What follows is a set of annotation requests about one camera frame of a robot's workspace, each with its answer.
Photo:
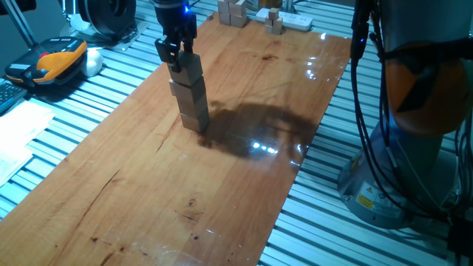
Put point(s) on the black round spool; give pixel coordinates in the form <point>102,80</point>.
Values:
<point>107,16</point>

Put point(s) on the glossy brown wooden board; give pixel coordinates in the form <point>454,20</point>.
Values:
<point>111,207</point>

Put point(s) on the white computer mouse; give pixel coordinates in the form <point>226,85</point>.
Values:
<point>92,62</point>

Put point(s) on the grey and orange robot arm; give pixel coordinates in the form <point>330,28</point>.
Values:
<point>414,92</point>

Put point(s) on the tiny wooden block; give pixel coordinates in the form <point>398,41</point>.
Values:
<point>210,16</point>

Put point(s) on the thin grey metal rod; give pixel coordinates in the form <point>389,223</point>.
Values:
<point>66,11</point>

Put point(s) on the white paper sheets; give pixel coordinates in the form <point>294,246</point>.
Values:
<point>18,136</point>

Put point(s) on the small stacked wood pieces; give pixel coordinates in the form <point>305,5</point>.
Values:
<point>275,20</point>

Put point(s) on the black computer keyboard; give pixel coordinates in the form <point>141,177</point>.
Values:
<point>9,94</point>

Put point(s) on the orange and black teach pendant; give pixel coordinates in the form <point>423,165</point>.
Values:
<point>51,59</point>

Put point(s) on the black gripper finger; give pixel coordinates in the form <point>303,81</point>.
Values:
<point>170,51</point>
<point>190,45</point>

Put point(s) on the stacked wooden block pile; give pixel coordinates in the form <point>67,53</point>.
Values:
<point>233,14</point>

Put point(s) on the white power strip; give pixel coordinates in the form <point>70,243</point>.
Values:
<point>299,22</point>

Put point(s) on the grey metal strut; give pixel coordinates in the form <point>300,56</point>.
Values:
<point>20,24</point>

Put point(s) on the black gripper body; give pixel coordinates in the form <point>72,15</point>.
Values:
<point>175,20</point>

